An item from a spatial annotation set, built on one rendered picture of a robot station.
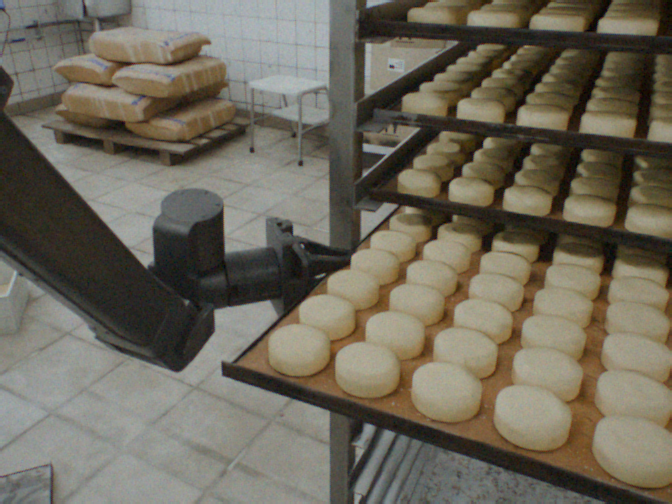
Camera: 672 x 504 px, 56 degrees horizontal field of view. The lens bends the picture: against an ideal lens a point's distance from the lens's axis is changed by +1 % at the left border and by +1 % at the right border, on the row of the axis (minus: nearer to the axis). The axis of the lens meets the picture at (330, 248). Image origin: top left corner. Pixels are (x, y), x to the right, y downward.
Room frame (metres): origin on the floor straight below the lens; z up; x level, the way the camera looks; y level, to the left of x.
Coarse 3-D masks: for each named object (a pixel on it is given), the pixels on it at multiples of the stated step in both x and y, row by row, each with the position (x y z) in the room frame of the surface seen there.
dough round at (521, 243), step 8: (504, 232) 0.64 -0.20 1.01; (512, 232) 0.64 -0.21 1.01; (520, 232) 0.64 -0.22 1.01; (496, 240) 0.61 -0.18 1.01; (504, 240) 0.61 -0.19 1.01; (512, 240) 0.61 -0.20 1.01; (520, 240) 0.61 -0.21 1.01; (528, 240) 0.61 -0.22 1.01; (536, 240) 0.61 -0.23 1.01; (496, 248) 0.61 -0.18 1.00; (504, 248) 0.60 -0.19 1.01; (512, 248) 0.60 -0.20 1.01; (520, 248) 0.59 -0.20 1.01; (528, 248) 0.60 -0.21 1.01; (536, 248) 0.60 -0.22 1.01; (528, 256) 0.59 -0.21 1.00; (536, 256) 0.60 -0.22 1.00
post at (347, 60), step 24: (336, 0) 0.65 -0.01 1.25; (360, 0) 0.65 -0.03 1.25; (336, 24) 0.65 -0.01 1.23; (336, 48) 0.65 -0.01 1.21; (360, 48) 0.66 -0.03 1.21; (336, 72) 0.65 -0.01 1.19; (360, 72) 0.66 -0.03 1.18; (336, 96) 0.65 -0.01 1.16; (360, 96) 0.66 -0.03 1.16; (336, 120) 0.65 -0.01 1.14; (336, 144) 0.65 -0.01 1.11; (360, 144) 0.66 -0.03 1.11; (336, 168) 0.65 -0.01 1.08; (360, 168) 0.66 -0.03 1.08; (336, 192) 0.65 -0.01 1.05; (336, 216) 0.65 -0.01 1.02; (360, 216) 0.67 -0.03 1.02; (336, 240) 0.65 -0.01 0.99; (360, 240) 0.67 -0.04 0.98; (336, 432) 0.65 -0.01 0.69; (336, 456) 0.65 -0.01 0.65; (336, 480) 0.65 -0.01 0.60
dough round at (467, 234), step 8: (448, 224) 0.66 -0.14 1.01; (456, 224) 0.66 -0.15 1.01; (464, 224) 0.66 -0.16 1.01; (440, 232) 0.64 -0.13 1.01; (448, 232) 0.63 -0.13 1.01; (456, 232) 0.63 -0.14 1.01; (464, 232) 0.63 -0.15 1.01; (472, 232) 0.63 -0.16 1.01; (480, 232) 0.64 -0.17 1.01; (456, 240) 0.62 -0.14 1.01; (464, 240) 0.62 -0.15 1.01; (472, 240) 0.62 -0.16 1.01; (480, 240) 0.63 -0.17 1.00; (472, 248) 0.62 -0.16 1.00
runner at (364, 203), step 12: (420, 132) 0.86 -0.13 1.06; (432, 132) 0.91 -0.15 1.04; (408, 144) 0.81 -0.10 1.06; (420, 144) 0.86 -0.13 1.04; (384, 156) 0.73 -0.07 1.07; (396, 156) 0.77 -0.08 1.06; (408, 156) 0.81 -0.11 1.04; (372, 168) 0.69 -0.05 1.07; (384, 168) 0.73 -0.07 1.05; (396, 168) 0.77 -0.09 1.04; (360, 180) 0.66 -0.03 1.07; (372, 180) 0.69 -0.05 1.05; (384, 180) 0.72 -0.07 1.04; (360, 192) 0.66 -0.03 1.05; (360, 204) 0.65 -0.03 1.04; (372, 204) 0.65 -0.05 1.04
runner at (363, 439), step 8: (352, 424) 0.65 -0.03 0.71; (360, 424) 0.68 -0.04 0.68; (368, 424) 0.68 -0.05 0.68; (352, 432) 0.65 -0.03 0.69; (360, 432) 0.66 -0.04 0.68; (368, 432) 0.66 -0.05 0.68; (376, 432) 0.66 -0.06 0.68; (352, 440) 0.65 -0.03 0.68; (360, 440) 0.65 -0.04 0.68; (368, 440) 0.65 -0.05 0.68
